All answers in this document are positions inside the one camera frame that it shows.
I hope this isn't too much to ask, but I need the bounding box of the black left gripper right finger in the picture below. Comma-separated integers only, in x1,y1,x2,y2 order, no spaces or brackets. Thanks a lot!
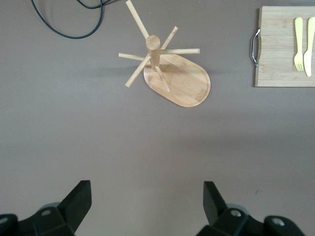
195,181,306,236

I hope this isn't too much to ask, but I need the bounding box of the wooden cutting board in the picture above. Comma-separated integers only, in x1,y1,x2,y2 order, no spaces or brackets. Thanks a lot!
250,6,315,88

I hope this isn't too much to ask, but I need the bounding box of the yellow plastic fork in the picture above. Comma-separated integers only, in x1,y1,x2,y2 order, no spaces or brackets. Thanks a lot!
293,16,305,72

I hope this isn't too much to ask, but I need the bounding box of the wooden mug tree stand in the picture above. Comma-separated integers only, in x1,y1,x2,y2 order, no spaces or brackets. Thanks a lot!
118,0,211,108

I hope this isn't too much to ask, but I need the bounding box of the yellow plastic knife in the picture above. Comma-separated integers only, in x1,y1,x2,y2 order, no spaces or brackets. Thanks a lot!
303,16,315,77

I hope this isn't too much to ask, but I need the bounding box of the black cable large loop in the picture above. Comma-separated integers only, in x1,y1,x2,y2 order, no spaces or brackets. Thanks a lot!
31,0,105,39

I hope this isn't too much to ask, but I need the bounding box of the black cable small loop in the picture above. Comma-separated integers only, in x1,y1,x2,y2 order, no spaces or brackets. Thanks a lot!
76,0,119,9

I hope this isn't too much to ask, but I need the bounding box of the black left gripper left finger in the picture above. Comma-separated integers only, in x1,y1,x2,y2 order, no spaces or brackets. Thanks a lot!
0,180,93,236

